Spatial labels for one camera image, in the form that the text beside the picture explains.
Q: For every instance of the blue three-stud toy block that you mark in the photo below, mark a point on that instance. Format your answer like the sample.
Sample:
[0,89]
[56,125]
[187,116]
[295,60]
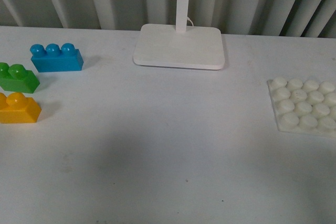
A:
[56,59]

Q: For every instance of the green two-stud toy block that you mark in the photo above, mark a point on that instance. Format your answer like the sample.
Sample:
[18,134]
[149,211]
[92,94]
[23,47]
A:
[17,79]

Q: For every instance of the white lamp stand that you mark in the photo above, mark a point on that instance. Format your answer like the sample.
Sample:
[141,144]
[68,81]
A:
[180,45]

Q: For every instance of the yellow two-stud toy block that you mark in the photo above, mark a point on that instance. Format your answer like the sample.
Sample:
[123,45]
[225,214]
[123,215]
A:
[17,108]

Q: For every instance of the white studded base plate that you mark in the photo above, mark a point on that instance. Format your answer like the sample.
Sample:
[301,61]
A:
[303,107]

